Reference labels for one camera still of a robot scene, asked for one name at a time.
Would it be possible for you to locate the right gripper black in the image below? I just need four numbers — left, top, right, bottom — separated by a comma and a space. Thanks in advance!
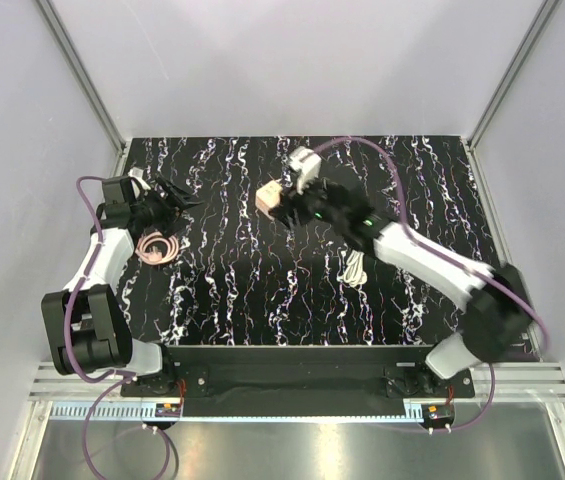
269, 170, 346, 232

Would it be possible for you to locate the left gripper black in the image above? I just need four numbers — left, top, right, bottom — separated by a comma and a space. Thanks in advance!
131, 175, 203, 238

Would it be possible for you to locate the beige cube socket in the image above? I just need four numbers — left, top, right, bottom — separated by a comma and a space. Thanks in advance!
255, 180, 283, 215

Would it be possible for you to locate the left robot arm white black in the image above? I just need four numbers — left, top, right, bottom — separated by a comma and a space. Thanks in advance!
41, 174, 201, 396

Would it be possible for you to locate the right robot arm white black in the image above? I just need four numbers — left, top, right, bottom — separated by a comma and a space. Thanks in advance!
256, 180, 532, 397

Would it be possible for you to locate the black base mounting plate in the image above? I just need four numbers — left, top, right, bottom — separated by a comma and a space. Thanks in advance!
119, 344, 476, 419

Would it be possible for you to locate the pink coiled cord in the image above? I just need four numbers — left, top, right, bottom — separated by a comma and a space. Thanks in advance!
136, 232, 182, 265

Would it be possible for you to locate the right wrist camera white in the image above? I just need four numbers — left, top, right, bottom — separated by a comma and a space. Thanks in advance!
289, 146, 321, 194

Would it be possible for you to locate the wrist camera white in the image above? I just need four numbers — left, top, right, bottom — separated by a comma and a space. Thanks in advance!
128, 167, 152, 196
289, 146, 321, 194

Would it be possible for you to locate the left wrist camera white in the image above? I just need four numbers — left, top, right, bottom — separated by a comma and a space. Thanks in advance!
128, 167, 152, 196

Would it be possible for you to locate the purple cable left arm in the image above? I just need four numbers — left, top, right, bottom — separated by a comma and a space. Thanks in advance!
63, 174, 136, 384

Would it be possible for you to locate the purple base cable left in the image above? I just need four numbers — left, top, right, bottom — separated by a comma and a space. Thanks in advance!
83, 379, 180, 478

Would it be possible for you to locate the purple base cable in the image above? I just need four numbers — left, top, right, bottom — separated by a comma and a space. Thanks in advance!
376, 362, 497, 435
83, 379, 180, 478

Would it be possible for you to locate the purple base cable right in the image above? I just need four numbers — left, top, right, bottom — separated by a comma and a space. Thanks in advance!
376, 362, 497, 435

